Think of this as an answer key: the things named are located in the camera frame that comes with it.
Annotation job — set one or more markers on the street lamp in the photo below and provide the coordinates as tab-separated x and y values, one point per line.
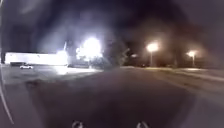
152	47
191	53

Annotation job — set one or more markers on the white building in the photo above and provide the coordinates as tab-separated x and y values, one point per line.
33	58

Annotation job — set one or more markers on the dark asphalt road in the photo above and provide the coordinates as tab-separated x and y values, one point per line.
113	96

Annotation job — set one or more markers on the robot's own part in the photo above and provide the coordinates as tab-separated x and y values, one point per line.
142	125
77	125

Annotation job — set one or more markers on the dark leafy tree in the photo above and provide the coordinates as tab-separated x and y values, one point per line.
113	56

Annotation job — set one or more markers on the grey asphalt parking lot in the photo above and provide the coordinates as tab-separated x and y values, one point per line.
50	73

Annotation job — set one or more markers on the white car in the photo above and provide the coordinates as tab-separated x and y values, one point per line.
26	67

